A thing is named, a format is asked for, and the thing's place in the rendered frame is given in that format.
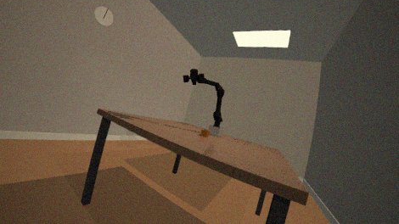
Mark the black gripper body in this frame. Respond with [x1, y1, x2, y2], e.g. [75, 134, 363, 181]
[183, 74, 205, 82]

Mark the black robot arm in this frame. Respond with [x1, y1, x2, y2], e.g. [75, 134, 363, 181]
[190, 69, 225, 127]

